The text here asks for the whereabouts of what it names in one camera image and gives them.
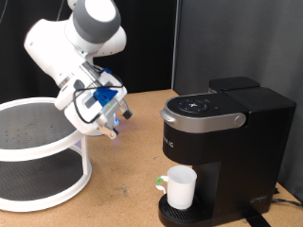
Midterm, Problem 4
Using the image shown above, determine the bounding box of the black machine power cord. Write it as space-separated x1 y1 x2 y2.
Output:
271 198 303 209

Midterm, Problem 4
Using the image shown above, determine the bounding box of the large blue camera clip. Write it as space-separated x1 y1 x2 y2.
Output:
94 87 118 105

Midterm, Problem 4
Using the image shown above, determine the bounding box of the thin black hanging cable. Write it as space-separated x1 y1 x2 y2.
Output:
0 0 9 24

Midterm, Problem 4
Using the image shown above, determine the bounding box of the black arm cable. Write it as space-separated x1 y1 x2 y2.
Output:
56 0 66 23

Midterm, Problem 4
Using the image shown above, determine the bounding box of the white two-tier turntable shelf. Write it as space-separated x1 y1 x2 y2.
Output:
0 96 93 213

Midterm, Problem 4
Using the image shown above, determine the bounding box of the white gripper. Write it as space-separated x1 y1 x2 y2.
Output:
63 74 134 141

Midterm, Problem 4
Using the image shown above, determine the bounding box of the black looped camera cable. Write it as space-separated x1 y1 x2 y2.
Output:
72 64 125 125

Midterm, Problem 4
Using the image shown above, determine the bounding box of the white mug green-taped handle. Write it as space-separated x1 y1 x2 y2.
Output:
154 165 198 211

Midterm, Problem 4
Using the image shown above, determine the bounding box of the black tape strip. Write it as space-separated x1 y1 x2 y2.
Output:
242 209 270 227

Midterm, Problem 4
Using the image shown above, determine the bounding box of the black Keurig coffee machine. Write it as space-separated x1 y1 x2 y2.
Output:
158 76 297 227

